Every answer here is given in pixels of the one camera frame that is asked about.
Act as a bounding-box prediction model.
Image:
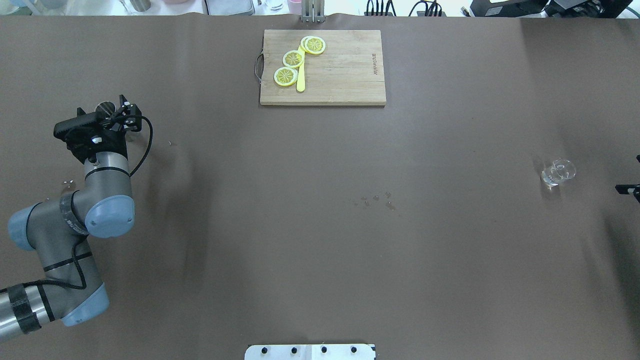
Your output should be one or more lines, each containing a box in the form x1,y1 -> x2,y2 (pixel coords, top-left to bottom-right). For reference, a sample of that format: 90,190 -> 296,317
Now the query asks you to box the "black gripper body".
70,128 -> 128,164

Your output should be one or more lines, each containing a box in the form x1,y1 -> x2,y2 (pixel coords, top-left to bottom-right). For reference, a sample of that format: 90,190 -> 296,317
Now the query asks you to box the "steel measuring jigger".
95,101 -> 117,118

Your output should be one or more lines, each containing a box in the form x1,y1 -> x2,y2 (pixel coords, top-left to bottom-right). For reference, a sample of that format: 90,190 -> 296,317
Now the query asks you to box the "clear glass shaker cup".
541,158 -> 577,189

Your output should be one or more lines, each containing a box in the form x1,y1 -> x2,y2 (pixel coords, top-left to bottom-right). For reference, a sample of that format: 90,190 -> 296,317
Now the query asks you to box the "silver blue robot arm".
0,95 -> 145,342

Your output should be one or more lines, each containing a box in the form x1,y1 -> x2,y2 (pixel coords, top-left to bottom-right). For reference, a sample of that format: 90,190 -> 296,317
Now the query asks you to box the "metal lidded tray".
205,0 -> 255,16

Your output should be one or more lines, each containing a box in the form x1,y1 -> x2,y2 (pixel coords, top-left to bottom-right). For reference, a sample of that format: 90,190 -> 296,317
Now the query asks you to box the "yellow lemon slice far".
273,66 -> 298,87

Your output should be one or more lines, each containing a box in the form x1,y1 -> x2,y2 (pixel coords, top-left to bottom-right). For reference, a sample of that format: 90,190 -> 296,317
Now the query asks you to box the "yellow lemon slice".
273,66 -> 298,87
301,35 -> 327,55
282,49 -> 306,69

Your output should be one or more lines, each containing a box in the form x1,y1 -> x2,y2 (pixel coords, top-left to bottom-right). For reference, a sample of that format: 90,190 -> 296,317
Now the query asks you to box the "yellow lemon slice middle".
282,49 -> 306,69

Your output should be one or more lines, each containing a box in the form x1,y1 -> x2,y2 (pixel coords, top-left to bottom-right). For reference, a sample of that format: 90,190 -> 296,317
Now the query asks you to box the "yellow lemon slice near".
301,35 -> 327,55

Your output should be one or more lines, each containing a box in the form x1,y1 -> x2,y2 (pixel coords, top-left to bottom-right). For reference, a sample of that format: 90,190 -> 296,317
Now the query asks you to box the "wooden cutting board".
259,29 -> 387,107

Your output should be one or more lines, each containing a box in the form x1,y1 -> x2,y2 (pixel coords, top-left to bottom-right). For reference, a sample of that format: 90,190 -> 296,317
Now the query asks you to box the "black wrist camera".
53,111 -> 107,141

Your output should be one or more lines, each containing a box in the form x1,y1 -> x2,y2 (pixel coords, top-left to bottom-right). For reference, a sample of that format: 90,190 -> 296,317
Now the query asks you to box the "black camera cable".
125,115 -> 154,178

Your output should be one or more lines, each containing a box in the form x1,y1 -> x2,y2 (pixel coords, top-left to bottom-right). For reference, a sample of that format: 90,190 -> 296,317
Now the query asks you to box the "aluminium frame post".
301,0 -> 326,23

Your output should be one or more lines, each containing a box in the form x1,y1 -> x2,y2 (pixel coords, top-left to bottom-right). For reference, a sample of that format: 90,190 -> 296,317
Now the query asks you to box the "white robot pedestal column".
244,343 -> 377,360

